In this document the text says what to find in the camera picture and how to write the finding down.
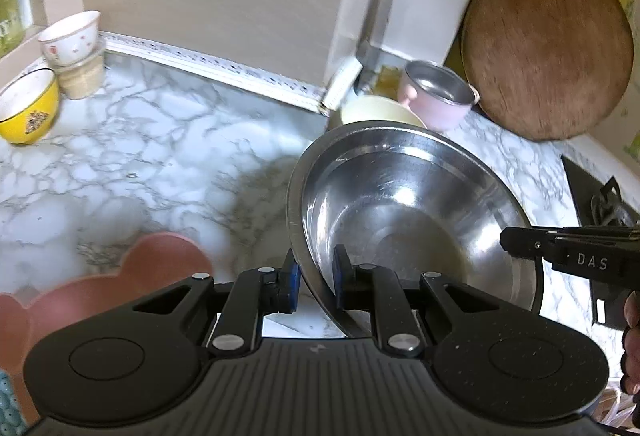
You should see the pink bear-shaped plate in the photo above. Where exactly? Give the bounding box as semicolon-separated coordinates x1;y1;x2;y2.
1;232;213;426

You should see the cream yellow bowl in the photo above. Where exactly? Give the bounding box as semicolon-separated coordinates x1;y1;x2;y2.
337;94;425;128

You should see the white floral ceramic bowl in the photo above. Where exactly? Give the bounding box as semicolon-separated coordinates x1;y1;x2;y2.
38;10;101;67

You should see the clear plastic food container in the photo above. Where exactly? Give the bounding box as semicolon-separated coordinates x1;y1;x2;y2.
54;38;105;100

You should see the pink steel-lined pot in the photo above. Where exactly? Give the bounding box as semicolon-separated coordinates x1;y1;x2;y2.
397;61;480;133

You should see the cleaver with wooden handle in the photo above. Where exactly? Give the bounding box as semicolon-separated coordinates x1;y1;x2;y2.
354;0;404;94

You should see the round wooden cutting board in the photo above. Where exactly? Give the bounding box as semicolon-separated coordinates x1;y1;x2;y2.
461;0;634;141

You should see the large stainless steel bowl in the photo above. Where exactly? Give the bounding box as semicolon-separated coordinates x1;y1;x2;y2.
285;121;544;336

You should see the yellow sponge block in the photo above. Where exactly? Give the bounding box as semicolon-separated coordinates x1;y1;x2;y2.
372;66;402;100

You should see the person's right hand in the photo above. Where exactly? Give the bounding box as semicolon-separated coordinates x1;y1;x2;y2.
620;292;640;396

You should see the music note edge strip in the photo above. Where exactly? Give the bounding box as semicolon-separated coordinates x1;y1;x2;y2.
100;32;329;115

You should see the yellow sunflower ceramic bowl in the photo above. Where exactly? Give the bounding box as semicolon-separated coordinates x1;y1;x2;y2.
0;68;60;145

